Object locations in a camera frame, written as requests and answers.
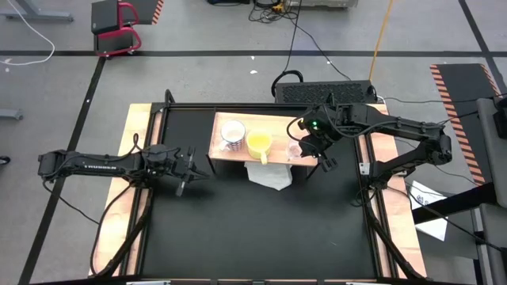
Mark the yellow cable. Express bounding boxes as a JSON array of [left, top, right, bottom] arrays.
[[368, 0, 395, 82]]

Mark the white knitted cloth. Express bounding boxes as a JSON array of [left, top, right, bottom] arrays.
[[243, 161, 293, 192]]

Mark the thin black floor cable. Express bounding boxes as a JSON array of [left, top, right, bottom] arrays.
[[293, 19, 353, 82], [283, 0, 303, 74]]

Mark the red and black step stool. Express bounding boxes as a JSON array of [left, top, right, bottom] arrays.
[[90, 0, 143, 59]]

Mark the black perforated computer case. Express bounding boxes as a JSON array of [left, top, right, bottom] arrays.
[[274, 80, 377, 105]]

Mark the grey metal table leg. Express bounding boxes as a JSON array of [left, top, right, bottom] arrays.
[[0, 0, 75, 23]]

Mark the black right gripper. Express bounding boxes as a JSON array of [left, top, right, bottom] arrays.
[[296, 104, 346, 173]]

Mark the clear glass cup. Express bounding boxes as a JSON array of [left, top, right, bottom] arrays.
[[287, 139, 306, 161]]

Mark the red white patterned mug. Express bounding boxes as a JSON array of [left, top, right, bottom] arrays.
[[218, 120, 247, 153]]

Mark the tangled black cable bundle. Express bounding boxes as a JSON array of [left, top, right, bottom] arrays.
[[248, 0, 299, 24]]

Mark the black mat with orange stripes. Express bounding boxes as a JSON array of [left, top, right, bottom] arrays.
[[132, 0, 165, 25], [429, 63, 503, 187]]

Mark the black table mat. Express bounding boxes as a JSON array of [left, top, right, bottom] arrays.
[[140, 107, 377, 279]]

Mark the white floor cable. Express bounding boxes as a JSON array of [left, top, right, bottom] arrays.
[[0, 0, 56, 67]]

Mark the black box device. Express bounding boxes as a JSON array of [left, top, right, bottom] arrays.
[[492, 105, 507, 139]]

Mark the black cable conduit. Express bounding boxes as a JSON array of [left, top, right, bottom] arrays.
[[363, 205, 427, 280], [94, 188, 155, 278]]

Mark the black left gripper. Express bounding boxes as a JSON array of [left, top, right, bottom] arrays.
[[166, 146, 212, 198]]

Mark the yellow plastic mug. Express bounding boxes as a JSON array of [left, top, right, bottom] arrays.
[[245, 130, 274, 165]]

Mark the wooden shelf with black legs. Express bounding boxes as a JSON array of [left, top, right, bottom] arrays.
[[206, 112, 322, 183]]

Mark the black metal beam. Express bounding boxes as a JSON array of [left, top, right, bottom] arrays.
[[411, 181, 498, 225]]

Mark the white paper sheet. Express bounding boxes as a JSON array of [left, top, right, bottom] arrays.
[[406, 180, 449, 242]]

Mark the grey furniture unit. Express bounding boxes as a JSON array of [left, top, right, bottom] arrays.
[[473, 97, 507, 285]]

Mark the grey metal foot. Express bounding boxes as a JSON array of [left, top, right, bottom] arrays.
[[0, 108, 25, 121]]

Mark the grey flat box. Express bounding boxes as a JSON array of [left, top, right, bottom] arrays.
[[288, 0, 360, 9]]

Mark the looped thick black cable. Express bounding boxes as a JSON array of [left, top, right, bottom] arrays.
[[271, 70, 305, 98]]

